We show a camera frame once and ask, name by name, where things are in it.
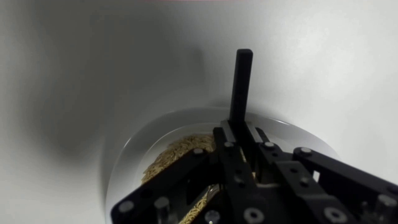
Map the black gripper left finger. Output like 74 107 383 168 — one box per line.
110 119 259 224

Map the white bowl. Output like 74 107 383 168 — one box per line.
103 106 339 224

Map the large brown sugar heap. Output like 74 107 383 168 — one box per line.
141 133 218 184

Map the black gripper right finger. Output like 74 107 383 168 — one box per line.
244 120 398 224

